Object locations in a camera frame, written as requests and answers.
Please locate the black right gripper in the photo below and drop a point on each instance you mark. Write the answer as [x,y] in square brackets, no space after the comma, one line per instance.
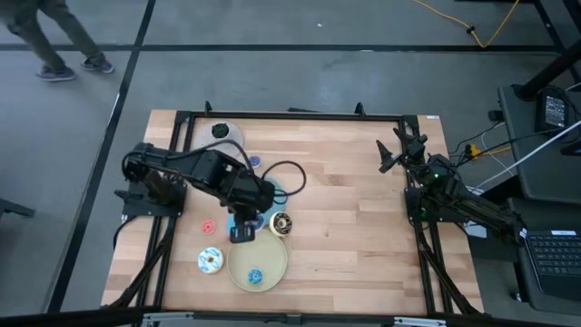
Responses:
[414,151]

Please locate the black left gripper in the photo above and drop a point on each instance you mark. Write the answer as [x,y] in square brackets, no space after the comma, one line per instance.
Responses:
[243,213]

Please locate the small pink frosted donut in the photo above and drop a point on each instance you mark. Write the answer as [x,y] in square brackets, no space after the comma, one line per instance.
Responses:
[208,226]

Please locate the chocolate frosted large donut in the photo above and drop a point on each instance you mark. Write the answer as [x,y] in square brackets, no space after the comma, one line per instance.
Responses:
[280,224]

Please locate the white blue swirl large donut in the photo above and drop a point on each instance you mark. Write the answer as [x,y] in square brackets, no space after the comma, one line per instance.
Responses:
[210,260]

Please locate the small blue frosted donut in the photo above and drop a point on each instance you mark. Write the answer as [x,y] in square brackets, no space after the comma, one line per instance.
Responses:
[254,276]

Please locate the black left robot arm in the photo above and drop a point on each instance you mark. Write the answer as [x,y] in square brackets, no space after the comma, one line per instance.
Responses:
[204,170]

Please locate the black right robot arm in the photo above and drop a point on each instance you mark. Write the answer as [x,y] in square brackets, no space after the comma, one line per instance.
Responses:
[476,209]

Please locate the beige round plate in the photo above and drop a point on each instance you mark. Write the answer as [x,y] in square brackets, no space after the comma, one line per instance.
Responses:
[272,254]

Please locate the blue round plate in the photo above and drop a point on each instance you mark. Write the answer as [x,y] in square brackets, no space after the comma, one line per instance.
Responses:
[280,210]

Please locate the white table sticker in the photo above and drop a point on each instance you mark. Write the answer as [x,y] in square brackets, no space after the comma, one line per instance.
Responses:
[433,117]

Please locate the yellow power plug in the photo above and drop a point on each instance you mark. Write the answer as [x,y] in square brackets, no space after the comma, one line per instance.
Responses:
[473,151]

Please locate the white plant pot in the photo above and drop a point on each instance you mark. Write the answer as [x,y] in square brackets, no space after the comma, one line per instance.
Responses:
[230,136]

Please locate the small green plant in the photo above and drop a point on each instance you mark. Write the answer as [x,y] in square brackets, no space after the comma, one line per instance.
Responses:
[220,130]

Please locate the white paper sheet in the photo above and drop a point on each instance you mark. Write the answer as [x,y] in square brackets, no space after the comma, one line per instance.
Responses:
[474,230]

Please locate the grey side table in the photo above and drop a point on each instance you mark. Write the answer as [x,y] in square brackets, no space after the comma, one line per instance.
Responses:
[544,172]

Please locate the black power adapter with label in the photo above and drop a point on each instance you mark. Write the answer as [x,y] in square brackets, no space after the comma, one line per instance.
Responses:
[554,111]

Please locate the black stand legs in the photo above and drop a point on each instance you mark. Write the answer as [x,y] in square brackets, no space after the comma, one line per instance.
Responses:
[551,68]

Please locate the black laptop keyboard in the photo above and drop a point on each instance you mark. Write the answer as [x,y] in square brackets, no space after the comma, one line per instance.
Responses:
[558,259]

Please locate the grey chair leg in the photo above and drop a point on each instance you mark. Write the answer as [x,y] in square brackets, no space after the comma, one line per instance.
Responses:
[13,209]

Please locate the person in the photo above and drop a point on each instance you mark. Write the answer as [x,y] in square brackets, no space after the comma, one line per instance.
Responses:
[50,32]

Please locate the black metal table frame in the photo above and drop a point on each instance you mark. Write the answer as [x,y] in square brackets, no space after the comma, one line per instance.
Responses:
[295,116]

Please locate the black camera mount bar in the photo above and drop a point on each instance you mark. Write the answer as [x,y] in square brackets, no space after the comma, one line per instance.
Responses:
[68,318]

